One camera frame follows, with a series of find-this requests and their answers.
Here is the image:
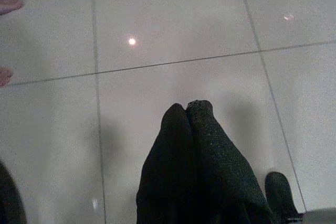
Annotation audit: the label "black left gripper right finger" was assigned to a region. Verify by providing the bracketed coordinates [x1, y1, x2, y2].
[186, 99, 277, 224]

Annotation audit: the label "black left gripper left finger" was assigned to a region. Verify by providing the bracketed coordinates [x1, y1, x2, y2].
[135, 102, 201, 224]

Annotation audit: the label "black robot left foot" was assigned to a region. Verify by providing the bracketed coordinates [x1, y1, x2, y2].
[264, 172, 300, 220]

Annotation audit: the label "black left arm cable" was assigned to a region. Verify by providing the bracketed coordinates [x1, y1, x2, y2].
[0, 160, 27, 224]

